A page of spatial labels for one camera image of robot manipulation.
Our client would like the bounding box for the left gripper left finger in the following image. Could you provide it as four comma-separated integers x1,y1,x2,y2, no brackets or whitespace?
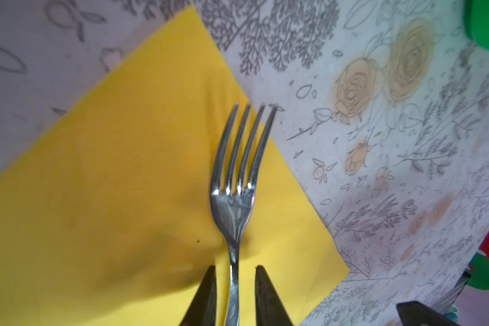
179,266,217,326

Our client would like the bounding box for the silver fork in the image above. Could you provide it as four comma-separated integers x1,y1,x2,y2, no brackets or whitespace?
209,104,278,325

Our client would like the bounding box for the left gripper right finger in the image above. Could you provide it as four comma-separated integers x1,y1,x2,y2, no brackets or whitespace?
255,265,293,326

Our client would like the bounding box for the yellow paper napkin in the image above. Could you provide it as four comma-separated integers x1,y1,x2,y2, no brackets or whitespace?
0,5,351,326

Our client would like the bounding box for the green plastic basket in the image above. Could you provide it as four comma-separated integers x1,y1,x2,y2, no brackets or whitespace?
463,0,489,50

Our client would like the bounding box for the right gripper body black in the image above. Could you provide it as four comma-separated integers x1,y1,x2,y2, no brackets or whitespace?
396,301,459,326

